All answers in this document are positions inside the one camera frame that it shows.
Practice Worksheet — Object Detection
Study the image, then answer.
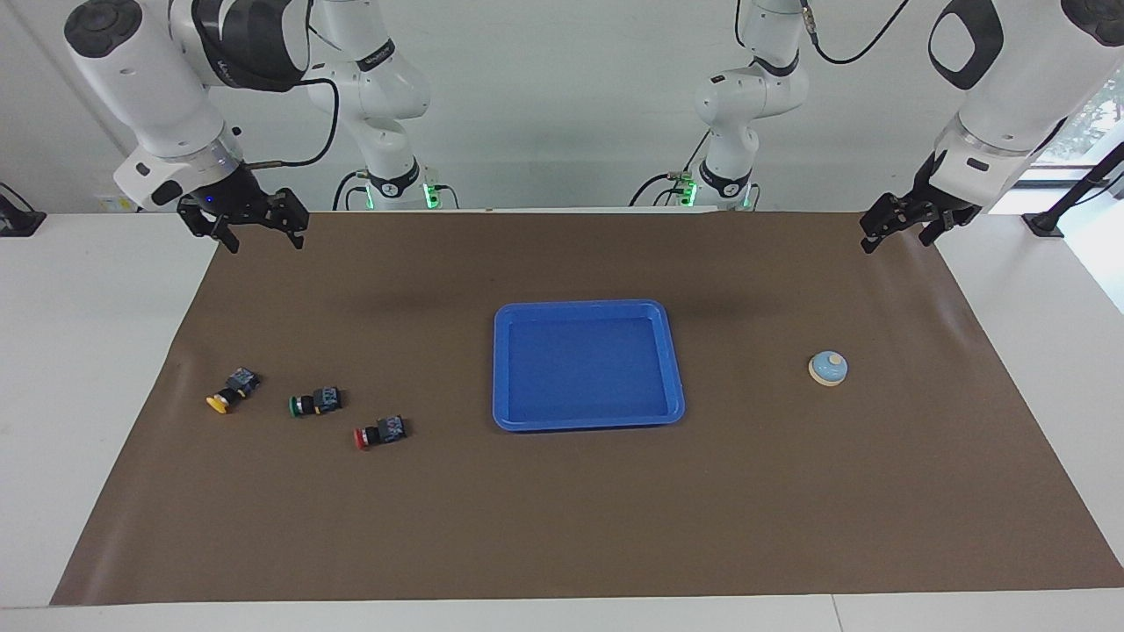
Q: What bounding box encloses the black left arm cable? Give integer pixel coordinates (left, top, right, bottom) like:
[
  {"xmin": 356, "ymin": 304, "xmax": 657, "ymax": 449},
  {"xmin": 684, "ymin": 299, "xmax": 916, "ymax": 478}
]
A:
[{"xmin": 801, "ymin": 0, "xmax": 914, "ymax": 66}]

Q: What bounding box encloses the yellow push button switch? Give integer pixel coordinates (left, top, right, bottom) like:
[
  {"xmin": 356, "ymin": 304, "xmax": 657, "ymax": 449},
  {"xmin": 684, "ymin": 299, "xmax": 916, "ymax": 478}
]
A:
[{"xmin": 205, "ymin": 369, "xmax": 261, "ymax": 415}]

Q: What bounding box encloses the red push button switch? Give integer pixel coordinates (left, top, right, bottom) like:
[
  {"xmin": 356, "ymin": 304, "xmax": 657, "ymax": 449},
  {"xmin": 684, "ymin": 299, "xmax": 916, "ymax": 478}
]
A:
[{"xmin": 354, "ymin": 416, "xmax": 408, "ymax": 452}]

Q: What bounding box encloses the blue plastic tray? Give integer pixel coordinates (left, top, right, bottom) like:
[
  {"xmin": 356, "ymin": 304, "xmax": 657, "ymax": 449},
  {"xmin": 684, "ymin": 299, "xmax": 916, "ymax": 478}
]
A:
[{"xmin": 492, "ymin": 299, "xmax": 686, "ymax": 433}]

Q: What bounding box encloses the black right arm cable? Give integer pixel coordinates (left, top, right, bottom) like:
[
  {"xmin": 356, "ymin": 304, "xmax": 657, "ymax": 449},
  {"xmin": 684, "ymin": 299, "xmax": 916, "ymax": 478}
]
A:
[{"xmin": 244, "ymin": 77, "xmax": 341, "ymax": 169}]

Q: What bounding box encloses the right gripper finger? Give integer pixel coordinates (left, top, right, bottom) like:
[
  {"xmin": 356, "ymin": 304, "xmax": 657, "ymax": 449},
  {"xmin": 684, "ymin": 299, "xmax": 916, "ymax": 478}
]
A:
[
  {"xmin": 178, "ymin": 200, "xmax": 241, "ymax": 255},
  {"xmin": 268, "ymin": 188, "xmax": 310, "ymax": 252}
]

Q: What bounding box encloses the green push button switch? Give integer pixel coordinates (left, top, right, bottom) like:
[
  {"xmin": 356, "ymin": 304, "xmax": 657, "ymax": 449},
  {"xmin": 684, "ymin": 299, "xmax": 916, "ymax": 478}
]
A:
[{"xmin": 289, "ymin": 386, "xmax": 343, "ymax": 419}]

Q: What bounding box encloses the black table clamp mount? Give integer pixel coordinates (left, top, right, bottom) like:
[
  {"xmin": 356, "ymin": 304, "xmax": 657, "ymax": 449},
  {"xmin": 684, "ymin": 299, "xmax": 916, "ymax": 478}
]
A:
[{"xmin": 0, "ymin": 183, "xmax": 47, "ymax": 238}]

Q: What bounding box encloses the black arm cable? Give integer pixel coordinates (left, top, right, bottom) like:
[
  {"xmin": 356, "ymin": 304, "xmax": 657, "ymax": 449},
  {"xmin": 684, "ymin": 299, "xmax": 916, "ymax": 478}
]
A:
[
  {"xmin": 244, "ymin": 77, "xmax": 341, "ymax": 169},
  {"xmin": 801, "ymin": 0, "xmax": 914, "ymax": 66}
]

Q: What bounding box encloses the black angled stand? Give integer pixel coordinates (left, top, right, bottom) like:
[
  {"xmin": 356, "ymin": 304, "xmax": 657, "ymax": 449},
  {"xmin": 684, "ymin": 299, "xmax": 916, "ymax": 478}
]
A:
[{"xmin": 1023, "ymin": 140, "xmax": 1124, "ymax": 238}]

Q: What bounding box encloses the light blue desk bell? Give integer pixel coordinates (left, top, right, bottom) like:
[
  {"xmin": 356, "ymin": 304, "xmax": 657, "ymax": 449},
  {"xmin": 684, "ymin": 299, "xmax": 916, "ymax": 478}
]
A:
[{"xmin": 808, "ymin": 350, "xmax": 849, "ymax": 388}]

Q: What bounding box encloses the window with green foliage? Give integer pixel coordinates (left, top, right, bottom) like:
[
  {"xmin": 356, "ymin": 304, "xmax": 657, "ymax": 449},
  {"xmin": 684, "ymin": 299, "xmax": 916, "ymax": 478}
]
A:
[{"xmin": 1036, "ymin": 70, "xmax": 1124, "ymax": 172}]

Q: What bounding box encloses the brown paper table mat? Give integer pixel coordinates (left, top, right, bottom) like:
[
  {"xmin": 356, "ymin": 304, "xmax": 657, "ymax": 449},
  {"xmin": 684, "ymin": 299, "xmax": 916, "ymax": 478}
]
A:
[{"xmin": 50, "ymin": 211, "xmax": 1124, "ymax": 607}]

